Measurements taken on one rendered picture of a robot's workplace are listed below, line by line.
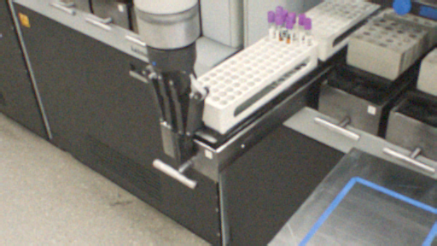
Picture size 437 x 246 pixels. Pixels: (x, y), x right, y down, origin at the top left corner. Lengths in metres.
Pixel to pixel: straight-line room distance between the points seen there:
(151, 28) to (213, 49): 0.58
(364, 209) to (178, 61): 0.35
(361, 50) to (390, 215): 0.41
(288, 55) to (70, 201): 1.23
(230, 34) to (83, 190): 1.00
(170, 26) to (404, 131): 0.49
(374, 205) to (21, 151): 1.78
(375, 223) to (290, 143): 0.48
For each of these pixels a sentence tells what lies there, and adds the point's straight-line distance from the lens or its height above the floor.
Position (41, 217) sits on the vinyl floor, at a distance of 2.10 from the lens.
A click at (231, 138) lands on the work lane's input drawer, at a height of 0.80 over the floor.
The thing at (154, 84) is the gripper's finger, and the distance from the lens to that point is 0.94.
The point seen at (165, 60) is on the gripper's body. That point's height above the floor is 0.99.
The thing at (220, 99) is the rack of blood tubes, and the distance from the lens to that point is 0.97.
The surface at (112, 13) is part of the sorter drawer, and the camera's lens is 1.53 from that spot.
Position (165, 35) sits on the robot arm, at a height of 1.03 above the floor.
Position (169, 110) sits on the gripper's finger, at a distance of 0.94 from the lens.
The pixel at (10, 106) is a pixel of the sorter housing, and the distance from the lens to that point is 2.38.
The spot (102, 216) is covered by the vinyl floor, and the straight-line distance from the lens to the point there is 2.03.
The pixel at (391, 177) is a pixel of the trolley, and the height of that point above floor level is 0.82.
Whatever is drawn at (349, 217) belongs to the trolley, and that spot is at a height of 0.82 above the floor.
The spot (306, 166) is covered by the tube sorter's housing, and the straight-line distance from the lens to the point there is 1.27.
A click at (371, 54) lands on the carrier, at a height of 0.86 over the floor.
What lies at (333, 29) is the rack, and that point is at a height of 0.86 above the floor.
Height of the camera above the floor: 1.40
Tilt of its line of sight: 39 degrees down
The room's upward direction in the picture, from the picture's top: straight up
